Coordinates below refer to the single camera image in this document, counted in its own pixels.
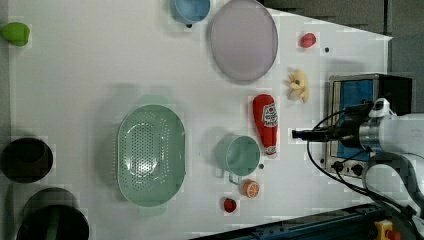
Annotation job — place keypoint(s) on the black utensil cup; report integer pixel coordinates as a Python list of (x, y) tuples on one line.
[(73, 224)]

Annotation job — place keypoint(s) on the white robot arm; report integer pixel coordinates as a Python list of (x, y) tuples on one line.
[(393, 176)]

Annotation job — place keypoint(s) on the green oval strainer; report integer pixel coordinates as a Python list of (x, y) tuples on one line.
[(150, 149)]

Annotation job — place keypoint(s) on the orange slice toy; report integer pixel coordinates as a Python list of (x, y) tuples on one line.
[(250, 188)]

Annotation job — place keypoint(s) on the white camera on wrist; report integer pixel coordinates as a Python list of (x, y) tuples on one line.
[(381, 108)]

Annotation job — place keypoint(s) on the green pepper toy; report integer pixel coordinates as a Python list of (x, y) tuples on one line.
[(16, 33)]

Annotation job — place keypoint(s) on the purple round plate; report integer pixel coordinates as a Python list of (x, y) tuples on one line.
[(244, 40)]

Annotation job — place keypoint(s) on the black toaster oven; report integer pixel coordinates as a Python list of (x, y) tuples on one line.
[(347, 91)]

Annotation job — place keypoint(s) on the small red strawberry toy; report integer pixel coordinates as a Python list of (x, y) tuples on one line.
[(230, 205)]

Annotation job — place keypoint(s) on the red plush ketchup bottle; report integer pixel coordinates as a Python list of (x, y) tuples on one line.
[(266, 121)]

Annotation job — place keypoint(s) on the yellow peeled banana toy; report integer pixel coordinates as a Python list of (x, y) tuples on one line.
[(299, 87)]

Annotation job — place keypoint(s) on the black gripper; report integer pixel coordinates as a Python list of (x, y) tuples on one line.
[(344, 127)]

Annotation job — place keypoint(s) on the blue cup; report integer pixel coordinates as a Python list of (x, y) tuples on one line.
[(190, 12)]

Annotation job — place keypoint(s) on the green spatula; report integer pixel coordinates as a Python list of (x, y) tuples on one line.
[(53, 225)]

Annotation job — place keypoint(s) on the green metal cup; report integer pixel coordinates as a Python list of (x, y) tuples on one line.
[(238, 155)]

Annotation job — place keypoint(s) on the large red strawberry toy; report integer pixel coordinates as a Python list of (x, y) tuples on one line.
[(307, 40)]

